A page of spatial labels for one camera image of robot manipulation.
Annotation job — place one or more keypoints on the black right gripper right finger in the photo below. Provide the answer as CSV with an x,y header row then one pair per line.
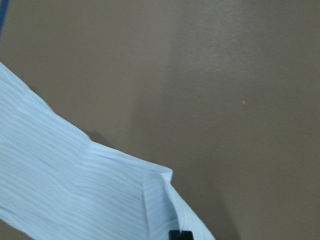
x,y
186,235

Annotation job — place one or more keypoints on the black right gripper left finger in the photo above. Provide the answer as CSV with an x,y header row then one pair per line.
x,y
174,234

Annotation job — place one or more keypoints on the light blue button-up shirt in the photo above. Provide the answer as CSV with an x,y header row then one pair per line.
x,y
58,184

